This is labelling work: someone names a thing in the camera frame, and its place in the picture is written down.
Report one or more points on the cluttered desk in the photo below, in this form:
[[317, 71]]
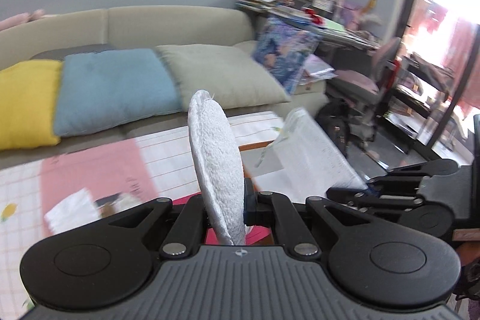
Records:
[[319, 16]]

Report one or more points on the black metal rack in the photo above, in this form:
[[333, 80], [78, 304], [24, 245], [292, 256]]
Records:
[[421, 94]]

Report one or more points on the blue anime poster board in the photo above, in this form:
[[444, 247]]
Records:
[[283, 49]]

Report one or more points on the pink office chair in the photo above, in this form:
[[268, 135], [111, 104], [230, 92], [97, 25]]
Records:
[[364, 94]]

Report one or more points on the light blue cushion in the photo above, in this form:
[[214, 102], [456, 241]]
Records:
[[100, 91]]

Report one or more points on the yellow cushion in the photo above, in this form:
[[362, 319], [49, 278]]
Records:
[[29, 90]]

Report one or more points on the beige sofa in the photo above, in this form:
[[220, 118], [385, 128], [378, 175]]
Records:
[[94, 31]]

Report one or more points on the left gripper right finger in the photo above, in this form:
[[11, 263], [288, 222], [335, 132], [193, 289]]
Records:
[[380, 264]]

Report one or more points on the white round cloth pad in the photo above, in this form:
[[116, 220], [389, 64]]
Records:
[[218, 167]]

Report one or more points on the beige grey cushion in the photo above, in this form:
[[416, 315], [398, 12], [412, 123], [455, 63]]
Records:
[[227, 73]]

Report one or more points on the white folded tissue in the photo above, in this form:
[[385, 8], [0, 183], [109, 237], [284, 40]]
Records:
[[76, 210]]

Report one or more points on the orange white cardboard box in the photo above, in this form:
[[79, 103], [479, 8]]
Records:
[[256, 145]]

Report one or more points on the black backpack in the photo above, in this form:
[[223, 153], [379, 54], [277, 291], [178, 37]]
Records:
[[333, 118]]

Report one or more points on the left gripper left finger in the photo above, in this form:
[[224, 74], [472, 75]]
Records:
[[103, 263]]

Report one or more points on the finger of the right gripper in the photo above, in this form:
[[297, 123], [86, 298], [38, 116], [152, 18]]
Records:
[[386, 197], [416, 172]]

